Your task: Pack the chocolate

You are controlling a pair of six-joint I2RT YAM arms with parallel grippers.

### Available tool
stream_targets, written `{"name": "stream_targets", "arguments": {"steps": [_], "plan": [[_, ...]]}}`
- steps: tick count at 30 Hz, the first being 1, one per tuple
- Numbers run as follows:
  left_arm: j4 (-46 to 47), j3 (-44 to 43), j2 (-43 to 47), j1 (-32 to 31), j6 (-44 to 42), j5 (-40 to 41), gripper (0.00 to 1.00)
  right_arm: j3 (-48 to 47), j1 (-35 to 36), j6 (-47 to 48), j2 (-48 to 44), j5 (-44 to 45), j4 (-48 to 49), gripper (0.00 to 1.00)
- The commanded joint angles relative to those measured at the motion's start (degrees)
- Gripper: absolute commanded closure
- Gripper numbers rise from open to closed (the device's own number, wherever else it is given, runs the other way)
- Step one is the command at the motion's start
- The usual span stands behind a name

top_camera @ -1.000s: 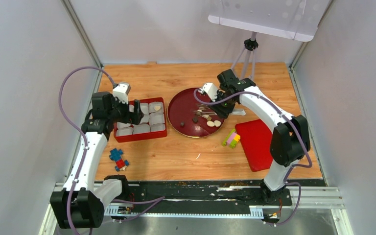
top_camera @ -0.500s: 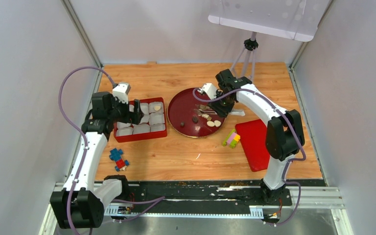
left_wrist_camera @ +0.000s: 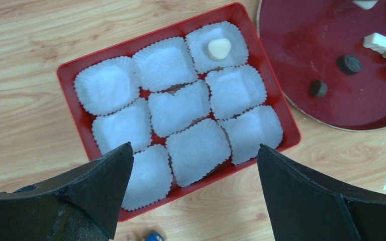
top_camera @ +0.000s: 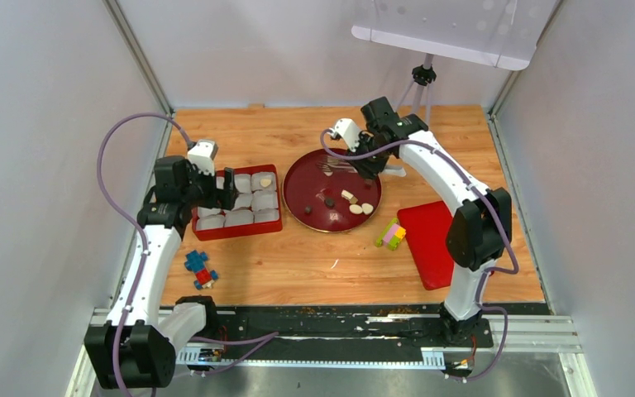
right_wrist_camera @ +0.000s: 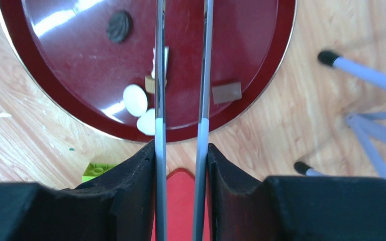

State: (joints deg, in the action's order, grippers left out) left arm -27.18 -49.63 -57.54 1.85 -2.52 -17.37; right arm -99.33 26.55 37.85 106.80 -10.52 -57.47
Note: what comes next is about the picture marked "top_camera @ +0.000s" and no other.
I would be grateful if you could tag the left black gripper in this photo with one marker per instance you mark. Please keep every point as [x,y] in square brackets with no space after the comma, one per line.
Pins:
[222,198]

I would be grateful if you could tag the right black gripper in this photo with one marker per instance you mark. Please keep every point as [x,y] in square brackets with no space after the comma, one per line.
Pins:
[367,170]

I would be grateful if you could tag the metal tongs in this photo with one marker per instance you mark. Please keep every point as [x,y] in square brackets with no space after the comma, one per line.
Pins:
[326,162]

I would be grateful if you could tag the white brown chocolate bar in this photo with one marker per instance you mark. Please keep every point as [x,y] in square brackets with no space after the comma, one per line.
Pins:
[349,197]

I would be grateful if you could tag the red chocolate box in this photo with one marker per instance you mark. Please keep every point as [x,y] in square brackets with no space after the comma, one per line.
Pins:
[241,231]

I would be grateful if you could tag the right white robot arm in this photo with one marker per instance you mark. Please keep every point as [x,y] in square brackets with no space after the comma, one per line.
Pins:
[481,218]

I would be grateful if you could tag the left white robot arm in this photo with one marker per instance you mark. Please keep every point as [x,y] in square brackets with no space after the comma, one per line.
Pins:
[135,348]

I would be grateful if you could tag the dark red round tray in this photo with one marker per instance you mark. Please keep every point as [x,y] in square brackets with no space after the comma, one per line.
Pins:
[327,194]

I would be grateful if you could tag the blue red toy car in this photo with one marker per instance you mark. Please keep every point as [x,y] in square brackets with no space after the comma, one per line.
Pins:
[195,262]

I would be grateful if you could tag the green pink toy blocks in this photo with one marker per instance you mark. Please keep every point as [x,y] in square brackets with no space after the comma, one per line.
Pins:
[392,236]

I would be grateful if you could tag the red box lid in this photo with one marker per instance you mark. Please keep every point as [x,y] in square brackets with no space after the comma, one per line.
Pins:
[426,228]

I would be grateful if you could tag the grey tripod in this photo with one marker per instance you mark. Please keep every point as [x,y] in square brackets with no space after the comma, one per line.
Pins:
[422,79]

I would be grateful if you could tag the white board on tripod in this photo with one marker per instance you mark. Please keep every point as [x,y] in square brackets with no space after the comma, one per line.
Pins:
[497,33]

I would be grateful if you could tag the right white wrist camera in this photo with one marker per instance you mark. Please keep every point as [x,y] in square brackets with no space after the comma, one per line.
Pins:
[347,130]

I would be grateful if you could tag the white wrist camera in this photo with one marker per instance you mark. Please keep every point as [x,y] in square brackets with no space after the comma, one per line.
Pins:
[202,156]
[347,130]

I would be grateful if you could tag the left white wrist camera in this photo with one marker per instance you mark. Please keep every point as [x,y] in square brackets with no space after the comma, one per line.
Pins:
[202,156]

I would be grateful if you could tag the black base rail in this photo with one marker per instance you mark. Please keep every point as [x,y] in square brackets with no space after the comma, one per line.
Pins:
[370,334]

